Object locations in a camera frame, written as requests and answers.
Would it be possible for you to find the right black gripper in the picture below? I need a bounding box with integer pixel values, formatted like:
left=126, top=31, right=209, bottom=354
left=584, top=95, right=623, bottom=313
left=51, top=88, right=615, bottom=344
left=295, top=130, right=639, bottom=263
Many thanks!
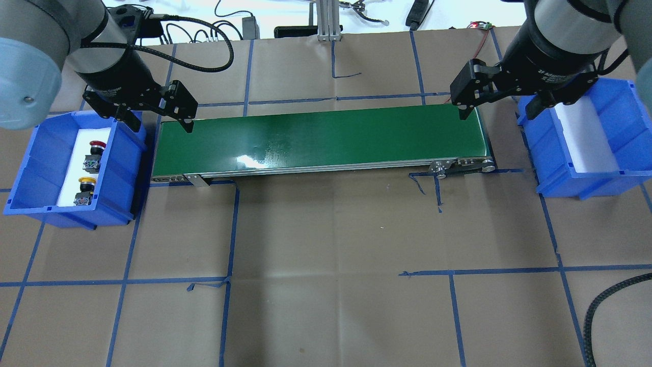
left=450, top=23, right=599, bottom=120

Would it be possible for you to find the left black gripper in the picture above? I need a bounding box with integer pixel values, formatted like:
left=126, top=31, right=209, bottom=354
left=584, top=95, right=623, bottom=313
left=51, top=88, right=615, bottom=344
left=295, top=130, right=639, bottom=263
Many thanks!
left=67, top=9, right=199, bottom=134

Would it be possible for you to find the red mushroom push button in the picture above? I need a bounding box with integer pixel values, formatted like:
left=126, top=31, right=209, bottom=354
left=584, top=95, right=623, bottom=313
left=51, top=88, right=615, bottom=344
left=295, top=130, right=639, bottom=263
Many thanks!
left=83, top=140, right=106, bottom=174

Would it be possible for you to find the yellow mushroom push button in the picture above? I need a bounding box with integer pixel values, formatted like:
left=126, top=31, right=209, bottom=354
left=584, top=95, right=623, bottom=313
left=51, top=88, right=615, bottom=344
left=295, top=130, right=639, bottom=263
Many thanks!
left=73, top=176, right=96, bottom=206

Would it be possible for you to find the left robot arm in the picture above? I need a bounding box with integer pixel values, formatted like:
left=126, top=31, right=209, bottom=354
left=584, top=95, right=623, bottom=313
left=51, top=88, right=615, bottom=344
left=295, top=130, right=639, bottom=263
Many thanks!
left=1, top=1, right=198, bottom=133

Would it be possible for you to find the green conveyor belt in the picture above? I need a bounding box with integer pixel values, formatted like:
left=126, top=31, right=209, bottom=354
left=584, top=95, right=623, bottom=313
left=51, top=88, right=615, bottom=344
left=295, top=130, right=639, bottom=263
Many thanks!
left=152, top=104, right=498, bottom=185

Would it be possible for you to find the right blue plastic bin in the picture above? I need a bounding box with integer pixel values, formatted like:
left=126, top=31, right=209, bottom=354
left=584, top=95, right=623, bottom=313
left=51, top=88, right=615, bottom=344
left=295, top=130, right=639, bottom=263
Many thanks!
left=518, top=78, right=651, bottom=200

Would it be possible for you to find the blue plastic bin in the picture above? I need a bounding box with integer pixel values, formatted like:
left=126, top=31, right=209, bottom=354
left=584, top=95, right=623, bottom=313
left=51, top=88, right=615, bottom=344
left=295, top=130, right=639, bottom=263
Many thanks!
left=518, top=78, right=651, bottom=200
left=3, top=111, right=147, bottom=230

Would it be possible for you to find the black power adapter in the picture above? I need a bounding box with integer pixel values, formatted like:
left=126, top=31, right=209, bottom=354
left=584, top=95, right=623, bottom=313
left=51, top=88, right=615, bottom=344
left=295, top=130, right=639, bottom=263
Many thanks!
left=241, top=16, right=260, bottom=40

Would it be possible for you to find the left blue plastic bin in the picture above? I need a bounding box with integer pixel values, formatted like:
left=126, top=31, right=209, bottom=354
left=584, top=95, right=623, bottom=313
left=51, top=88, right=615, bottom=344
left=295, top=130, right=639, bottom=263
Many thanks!
left=3, top=111, right=147, bottom=230

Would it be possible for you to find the red black wire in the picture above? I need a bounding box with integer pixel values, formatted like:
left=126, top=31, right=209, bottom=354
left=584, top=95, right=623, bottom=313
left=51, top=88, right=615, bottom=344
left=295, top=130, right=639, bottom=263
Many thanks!
left=446, top=28, right=495, bottom=105

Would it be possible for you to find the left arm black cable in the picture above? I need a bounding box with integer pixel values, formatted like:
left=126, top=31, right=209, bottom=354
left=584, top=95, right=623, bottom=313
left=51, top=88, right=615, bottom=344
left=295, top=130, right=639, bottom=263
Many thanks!
left=84, top=15, right=236, bottom=73

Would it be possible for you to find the aluminium frame post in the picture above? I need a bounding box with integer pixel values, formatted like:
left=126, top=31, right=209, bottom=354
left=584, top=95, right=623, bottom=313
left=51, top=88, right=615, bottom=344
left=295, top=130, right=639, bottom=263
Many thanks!
left=315, top=0, right=342, bottom=42

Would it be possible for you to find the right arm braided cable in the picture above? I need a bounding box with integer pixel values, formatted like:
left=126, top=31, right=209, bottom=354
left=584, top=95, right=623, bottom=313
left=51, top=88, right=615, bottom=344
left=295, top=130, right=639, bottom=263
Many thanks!
left=584, top=273, right=652, bottom=367

